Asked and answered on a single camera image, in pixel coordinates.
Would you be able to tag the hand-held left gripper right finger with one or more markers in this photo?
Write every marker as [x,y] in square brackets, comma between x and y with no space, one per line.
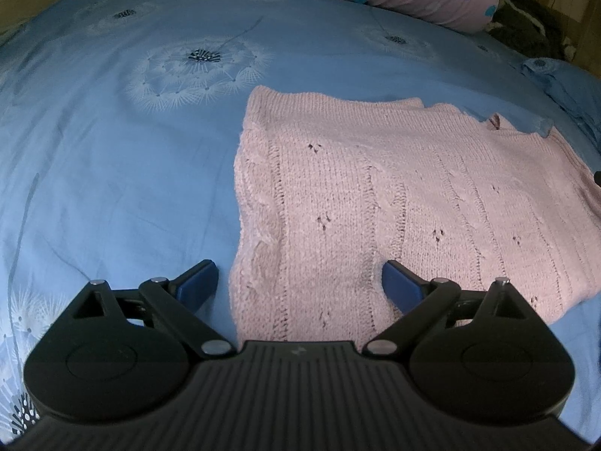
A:
[399,286]

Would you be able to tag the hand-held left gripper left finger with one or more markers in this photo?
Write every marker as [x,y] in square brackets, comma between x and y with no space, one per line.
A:
[199,284]

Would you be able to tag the pink knitted sweater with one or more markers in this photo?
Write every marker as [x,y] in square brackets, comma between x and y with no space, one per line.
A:
[422,188]

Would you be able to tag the blue dandelion-print bed sheet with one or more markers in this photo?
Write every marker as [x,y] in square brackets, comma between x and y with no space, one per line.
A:
[117,159]

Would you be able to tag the blue pillow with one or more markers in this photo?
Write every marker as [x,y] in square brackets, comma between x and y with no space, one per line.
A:
[573,89]

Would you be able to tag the dark clothing pile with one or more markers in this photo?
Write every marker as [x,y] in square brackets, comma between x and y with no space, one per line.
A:
[530,26]

